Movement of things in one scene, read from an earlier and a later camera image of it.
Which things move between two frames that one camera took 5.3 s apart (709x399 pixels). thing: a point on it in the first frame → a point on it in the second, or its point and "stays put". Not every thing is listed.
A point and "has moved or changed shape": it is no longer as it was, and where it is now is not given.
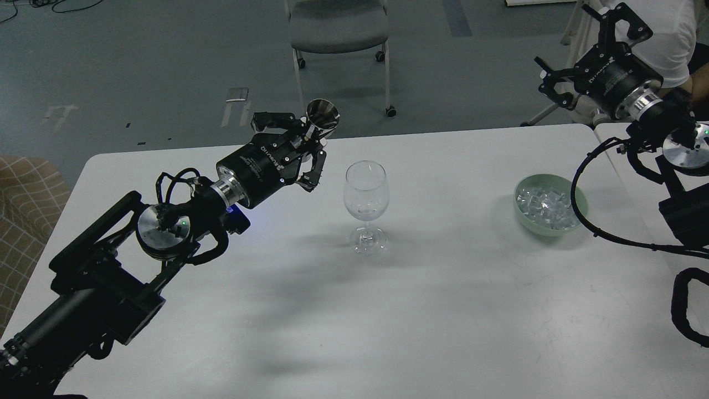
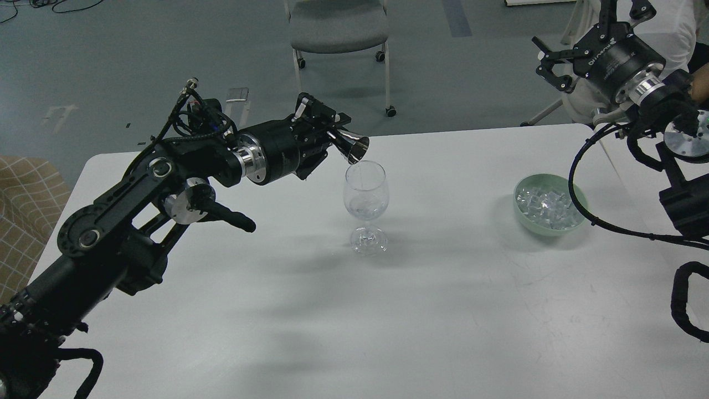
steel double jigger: x=324 y=115 has moved or changed shape
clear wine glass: x=366 y=194 stays put
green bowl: x=543 y=204 stays put
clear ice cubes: x=547 y=208 stays put
